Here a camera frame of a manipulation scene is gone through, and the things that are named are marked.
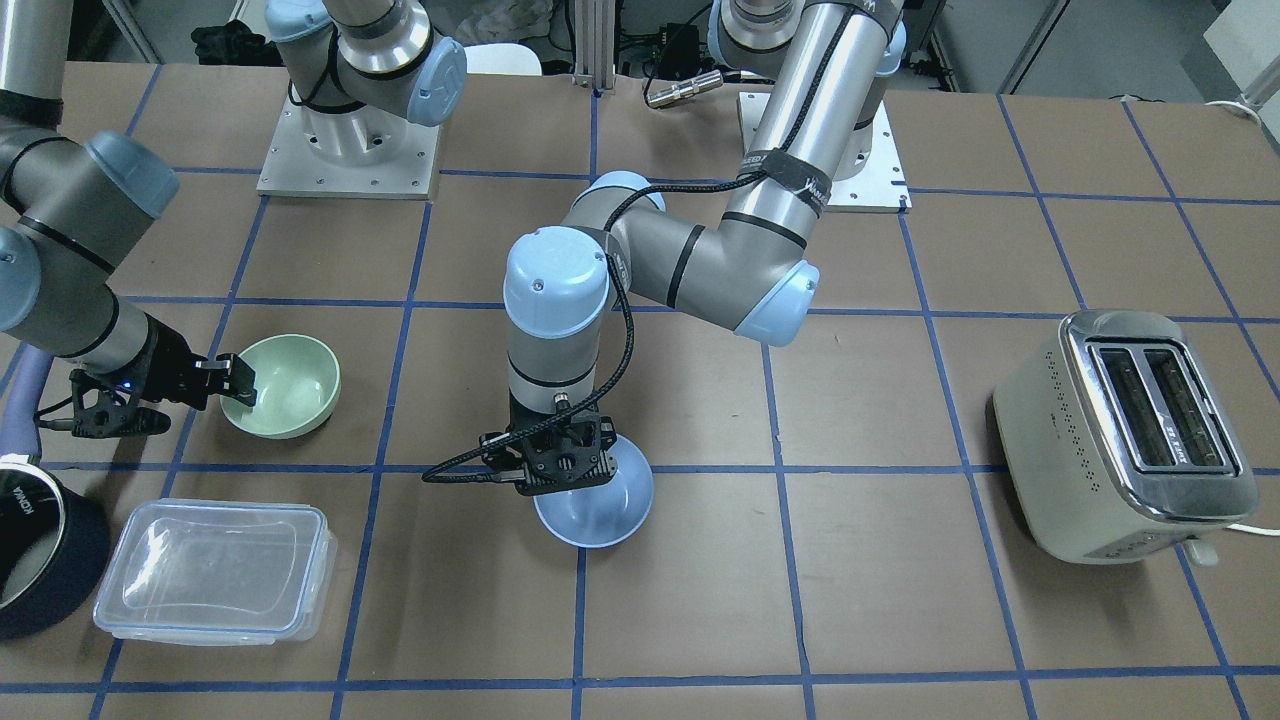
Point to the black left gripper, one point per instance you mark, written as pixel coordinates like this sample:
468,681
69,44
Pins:
606,436

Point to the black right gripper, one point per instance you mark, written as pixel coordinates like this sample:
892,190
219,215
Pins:
176,371

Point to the green bowl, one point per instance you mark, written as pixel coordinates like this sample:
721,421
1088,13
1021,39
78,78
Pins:
297,379

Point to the blue bowl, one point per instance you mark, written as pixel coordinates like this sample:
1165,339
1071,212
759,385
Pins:
600,516

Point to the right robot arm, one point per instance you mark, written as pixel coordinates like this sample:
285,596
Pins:
82,207

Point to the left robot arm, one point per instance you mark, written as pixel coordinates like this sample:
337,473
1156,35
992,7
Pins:
730,254

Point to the clear plastic food container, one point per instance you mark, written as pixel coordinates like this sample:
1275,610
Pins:
217,573

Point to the dark blue saucepan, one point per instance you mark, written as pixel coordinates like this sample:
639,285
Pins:
54,542

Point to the silver cylindrical connector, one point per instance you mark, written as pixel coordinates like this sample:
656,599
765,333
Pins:
683,90

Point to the cream chrome toaster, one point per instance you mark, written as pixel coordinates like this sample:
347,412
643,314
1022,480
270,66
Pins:
1117,443

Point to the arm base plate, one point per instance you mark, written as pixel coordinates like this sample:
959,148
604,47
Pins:
870,177
365,154

